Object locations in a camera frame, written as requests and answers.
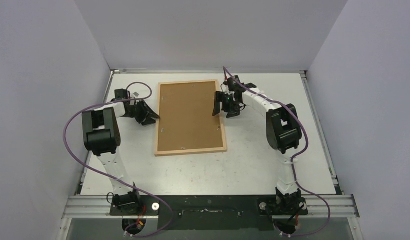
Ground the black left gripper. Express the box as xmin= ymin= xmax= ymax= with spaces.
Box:
xmin=122 ymin=101 xmax=160 ymax=126

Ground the brown frame backing board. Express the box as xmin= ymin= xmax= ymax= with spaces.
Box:
xmin=157 ymin=82 xmax=225 ymax=153

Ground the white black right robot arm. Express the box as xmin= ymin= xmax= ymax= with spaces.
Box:
xmin=213 ymin=75 xmax=308 ymax=217

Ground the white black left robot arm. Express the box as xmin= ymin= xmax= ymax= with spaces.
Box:
xmin=81 ymin=88 xmax=160 ymax=216

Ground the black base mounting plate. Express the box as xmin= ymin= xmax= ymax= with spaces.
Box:
xmin=109 ymin=195 xmax=309 ymax=236

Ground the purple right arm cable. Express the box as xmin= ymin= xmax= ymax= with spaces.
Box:
xmin=222 ymin=66 xmax=332 ymax=239

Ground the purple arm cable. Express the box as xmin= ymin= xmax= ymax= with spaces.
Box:
xmin=62 ymin=81 xmax=175 ymax=239
xmin=222 ymin=66 xmax=332 ymax=239

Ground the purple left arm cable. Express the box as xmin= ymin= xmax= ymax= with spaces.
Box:
xmin=62 ymin=81 xmax=175 ymax=239

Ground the aluminium front extrusion rail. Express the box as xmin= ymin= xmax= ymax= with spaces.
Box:
xmin=60 ymin=194 xmax=361 ymax=221

